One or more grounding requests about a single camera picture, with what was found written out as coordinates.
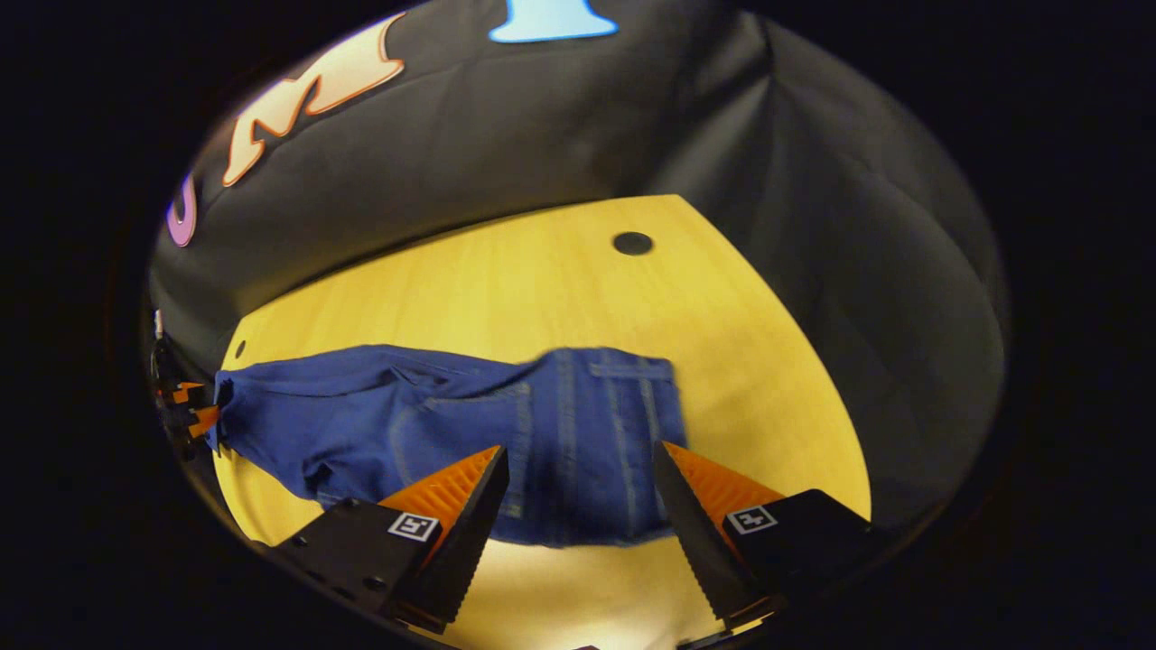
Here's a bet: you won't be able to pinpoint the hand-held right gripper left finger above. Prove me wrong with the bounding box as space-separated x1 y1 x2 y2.
275 445 511 633

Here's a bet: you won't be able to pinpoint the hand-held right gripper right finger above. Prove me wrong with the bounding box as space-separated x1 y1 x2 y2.
652 441 877 631

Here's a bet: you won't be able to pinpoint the blue jeans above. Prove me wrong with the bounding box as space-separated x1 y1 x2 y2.
206 346 689 549

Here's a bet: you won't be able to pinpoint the black backdrop cloth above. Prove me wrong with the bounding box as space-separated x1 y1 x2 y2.
149 0 1008 543

